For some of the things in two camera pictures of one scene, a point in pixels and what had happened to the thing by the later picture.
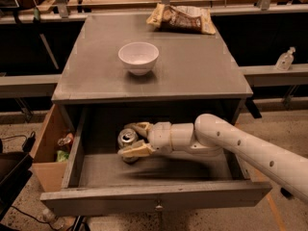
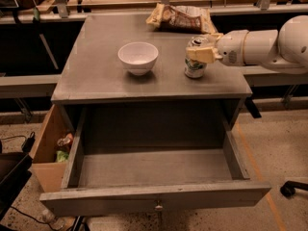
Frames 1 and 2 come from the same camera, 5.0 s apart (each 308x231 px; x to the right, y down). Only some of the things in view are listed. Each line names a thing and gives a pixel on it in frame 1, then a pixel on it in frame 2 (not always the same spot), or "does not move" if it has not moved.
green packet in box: x=62 y=156 does not move
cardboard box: x=50 y=172 does not move
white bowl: x=139 y=57 does not move
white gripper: x=160 y=136 → x=230 y=47
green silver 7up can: x=126 y=138 → x=192 y=68
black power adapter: x=29 y=142 does not move
